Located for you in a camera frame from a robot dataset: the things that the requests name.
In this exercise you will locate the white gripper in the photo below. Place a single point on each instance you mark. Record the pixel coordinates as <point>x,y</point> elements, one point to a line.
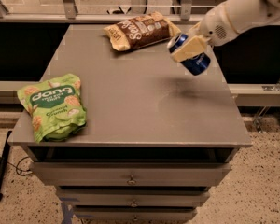
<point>215,28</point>

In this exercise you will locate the blue pepsi can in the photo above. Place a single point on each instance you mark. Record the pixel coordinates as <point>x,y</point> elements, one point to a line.
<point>195,65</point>

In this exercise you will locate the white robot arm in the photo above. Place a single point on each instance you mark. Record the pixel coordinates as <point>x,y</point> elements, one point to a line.
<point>247,14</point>

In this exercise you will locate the brown cream snack bag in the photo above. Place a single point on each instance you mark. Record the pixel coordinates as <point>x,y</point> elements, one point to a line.
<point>140,31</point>

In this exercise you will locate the grey drawer cabinet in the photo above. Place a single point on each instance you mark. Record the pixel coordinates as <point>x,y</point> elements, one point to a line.
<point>142,107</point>

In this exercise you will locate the grey metal railing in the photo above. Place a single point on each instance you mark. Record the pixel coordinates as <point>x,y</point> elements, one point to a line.
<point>99,11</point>

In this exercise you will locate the green dang chips bag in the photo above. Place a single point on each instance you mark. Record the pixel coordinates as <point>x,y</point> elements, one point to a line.
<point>55,107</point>

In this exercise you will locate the top grey drawer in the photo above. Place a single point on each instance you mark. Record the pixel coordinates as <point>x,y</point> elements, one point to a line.
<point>130,174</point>

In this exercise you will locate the grey drawer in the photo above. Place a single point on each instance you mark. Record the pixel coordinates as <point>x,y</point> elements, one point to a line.
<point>133,197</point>
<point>134,214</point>
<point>130,174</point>

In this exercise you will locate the middle grey drawer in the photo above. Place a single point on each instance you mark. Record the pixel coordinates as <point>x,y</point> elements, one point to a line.
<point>133,197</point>

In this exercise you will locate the bottom grey drawer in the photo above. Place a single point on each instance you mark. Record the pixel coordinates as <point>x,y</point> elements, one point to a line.
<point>134,214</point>

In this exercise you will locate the black floor stand leg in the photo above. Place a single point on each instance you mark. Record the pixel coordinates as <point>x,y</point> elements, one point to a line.
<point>3,161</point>

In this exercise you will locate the metal bracket on rail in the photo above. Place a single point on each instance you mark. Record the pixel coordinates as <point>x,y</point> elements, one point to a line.
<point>269,89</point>

